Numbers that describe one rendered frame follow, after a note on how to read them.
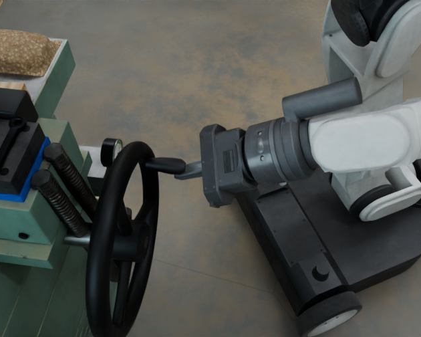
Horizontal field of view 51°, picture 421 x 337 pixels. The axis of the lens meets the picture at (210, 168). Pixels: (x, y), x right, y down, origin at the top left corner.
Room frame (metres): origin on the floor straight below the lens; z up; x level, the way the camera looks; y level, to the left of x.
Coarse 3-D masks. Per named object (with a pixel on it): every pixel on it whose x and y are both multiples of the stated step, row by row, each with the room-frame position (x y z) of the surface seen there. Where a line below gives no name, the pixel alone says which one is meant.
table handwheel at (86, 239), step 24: (144, 144) 0.39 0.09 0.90; (120, 168) 0.32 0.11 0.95; (144, 168) 0.40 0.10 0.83; (120, 192) 0.28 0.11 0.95; (144, 192) 0.40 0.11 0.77; (96, 216) 0.25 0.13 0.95; (120, 216) 0.28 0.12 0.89; (144, 216) 0.34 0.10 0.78; (72, 240) 0.28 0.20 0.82; (96, 240) 0.22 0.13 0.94; (120, 240) 0.27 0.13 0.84; (144, 240) 0.28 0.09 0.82; (96, 264) 0.20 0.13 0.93; (120, 264) 0.26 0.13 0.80; (144, 264) 0.30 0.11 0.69; (96, 288) 0.18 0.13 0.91; (120, 288) 0.23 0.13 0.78; (144, 288) 0.26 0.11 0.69; (96, 312) 0.16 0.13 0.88; (120, 312) 0.20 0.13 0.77; (96, 336) 0.15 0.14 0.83; (120, 336) 0.16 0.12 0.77
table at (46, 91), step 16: (64, 48) 0.61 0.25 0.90; (64, 64) 0.59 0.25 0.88; (0, 80) 0.52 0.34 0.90; (16, 80) 0.52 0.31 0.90; (32, 80) 0.52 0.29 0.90; (48, 80) 0.53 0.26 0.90; (64, 80) 0.57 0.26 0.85; (32, 96) 0.49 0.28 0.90; (48, 96) 0.51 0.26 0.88; (48, 112) 0.50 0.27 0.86; (64, 224) 0.29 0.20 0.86; (0, 240) 0.26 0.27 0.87; (0, 256) 0.24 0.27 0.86; (16, 256) 0.24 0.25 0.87; (32, 256) 0.24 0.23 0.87; (48, 256) 0.24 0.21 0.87
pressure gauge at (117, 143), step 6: (108, 138) 0.58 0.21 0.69; (114, 138) 0.58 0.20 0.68; (102, 144) 0.56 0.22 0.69; (108, 144) 0.56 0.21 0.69; (114, 144) 0.56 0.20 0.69; (120, 144) 0.59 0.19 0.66; (102, 150) 0.55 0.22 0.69; (108, 150) 0.55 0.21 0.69; (114, 150) 0.55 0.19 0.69; (102, 156) 0.54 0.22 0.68; (108, 156) 0.54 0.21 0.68; (114, 156) 0.54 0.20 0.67; (102, 162) 0.53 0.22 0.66; (108, 162) 0.53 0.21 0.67; (108, 168) 0.56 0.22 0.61
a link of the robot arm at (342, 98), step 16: (352, 80) 0.39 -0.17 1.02; (288, 96) 0.41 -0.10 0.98; (304, 96) 0.40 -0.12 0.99; (320, 96) 0.39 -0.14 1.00; (336, 96) 0.38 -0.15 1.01; (352, 96) 0.38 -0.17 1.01; (288, 112) 0.39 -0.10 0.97; (304, 112) 0.38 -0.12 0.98; (320, 112) 0.38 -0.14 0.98; (336, 112) 0.38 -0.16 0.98; (352, 112) 0.38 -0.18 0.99; (288, 128) 0.37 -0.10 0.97; (304, 128) 0.37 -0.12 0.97; (288, 144) 0.35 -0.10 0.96; (304, 144) 0.35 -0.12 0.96; (288, 160) 0.33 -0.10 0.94; (304, 160) 0.33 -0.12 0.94; (288, 176) 0.33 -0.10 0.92; (304, 176) 0.33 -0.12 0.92
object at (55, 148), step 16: (48, 144) 0.34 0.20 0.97; (48, 160) 0.32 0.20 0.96; (64, 160) 0.32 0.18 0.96; (32, 176) 0.29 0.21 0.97; (48, 176) 0.29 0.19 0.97; (64, 176) 0.32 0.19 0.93; (80, 176) 0.34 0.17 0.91; (48, 192) 0.28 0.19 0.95; (64, 192) 0.30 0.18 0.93; (80, 192) 0.33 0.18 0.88; (64, 208) 0.28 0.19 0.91; (128, 208) 0.48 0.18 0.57; (80, 224) 0.29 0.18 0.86; (112, 272) 0.29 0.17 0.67
